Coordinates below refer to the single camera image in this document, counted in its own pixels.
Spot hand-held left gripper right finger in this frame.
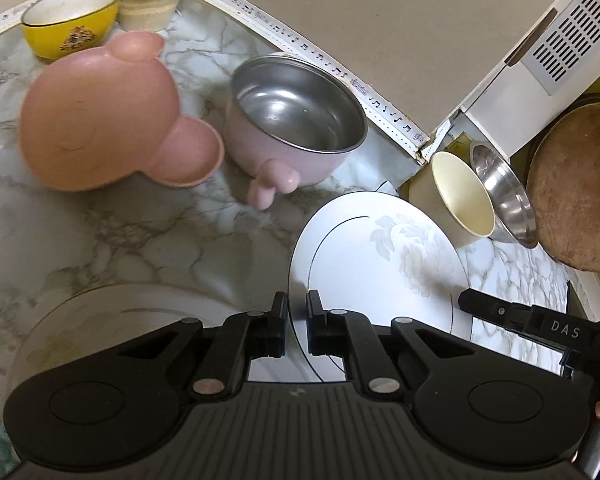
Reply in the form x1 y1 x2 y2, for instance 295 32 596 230
305 290 477 404

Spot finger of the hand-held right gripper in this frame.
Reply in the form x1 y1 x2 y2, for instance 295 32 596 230
457 287 600 350

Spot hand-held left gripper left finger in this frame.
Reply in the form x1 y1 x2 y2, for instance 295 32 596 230
115 291 289 402

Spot white floral plate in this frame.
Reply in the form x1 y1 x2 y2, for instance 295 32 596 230
287 191 473 387

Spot stainless steel bowl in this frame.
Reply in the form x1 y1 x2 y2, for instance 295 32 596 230
469 139 539 250

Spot cream cup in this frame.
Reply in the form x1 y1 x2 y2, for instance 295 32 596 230
410 150 497 249

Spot round wooden cutting board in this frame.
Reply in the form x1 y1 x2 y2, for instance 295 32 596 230
525 102 600 274

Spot plain white plate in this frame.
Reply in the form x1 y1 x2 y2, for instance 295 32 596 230
10 284 291 392

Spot olive yellow sheet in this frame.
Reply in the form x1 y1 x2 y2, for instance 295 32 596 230
399 130 481 202

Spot pink steel-lined pot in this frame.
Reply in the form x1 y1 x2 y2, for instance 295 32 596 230
222 52 370 211

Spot white music-note trim strip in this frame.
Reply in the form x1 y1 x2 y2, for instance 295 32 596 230
0 0 431 159

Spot white vented cabinet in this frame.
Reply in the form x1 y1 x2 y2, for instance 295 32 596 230
432 0 600 159

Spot pink bear-shaped plate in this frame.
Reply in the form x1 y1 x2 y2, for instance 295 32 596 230
19 30 226 194

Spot clear plastic grain container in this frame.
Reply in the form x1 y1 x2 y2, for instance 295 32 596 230
116 0 191 34

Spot yellow ceramic bowl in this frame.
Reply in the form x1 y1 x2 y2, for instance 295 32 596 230
21 0 122 60

